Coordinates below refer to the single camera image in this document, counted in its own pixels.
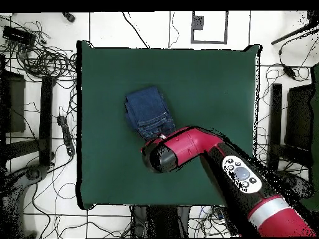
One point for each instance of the grey curved floor base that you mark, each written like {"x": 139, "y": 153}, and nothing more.
{"x": 32, "y": 174}
{"x": 296, "y": 185}

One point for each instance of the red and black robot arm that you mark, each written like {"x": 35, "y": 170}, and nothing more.
{"x": 189, "y": 147}

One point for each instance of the black power strip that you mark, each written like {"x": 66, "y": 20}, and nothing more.
{"x": 66, "y": 134}

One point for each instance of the dark grey square marker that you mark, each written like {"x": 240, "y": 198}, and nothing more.
{"x": 198, "y": 22}

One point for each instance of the dark green table cloth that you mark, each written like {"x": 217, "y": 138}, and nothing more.
{"x": 204, "y": 87}

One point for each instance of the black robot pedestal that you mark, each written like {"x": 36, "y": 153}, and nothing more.
{"x": 159, "y": 221}

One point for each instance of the black flat panel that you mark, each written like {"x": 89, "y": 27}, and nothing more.
{"x": 15, "y": 104}
{"x": 299, "y": 117}

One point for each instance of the black rod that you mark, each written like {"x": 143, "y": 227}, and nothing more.
{"x": 289, "y": 36}

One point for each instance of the blue denim jeans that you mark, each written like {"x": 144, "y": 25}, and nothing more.
{"x": 147, "y": 109}

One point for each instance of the black stand bar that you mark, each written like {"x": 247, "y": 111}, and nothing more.
{"x": 276, "y": 119}
{"x": 46, "y": 119}

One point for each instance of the black power adapter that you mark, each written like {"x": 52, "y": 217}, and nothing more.
{"x": 289, "y": 71}

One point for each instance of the small black cylindrical object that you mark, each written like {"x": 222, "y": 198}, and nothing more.
{"x": 69, "y": 17}

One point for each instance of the black electronics box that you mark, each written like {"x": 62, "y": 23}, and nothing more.
{"x": 17, "y": 34}

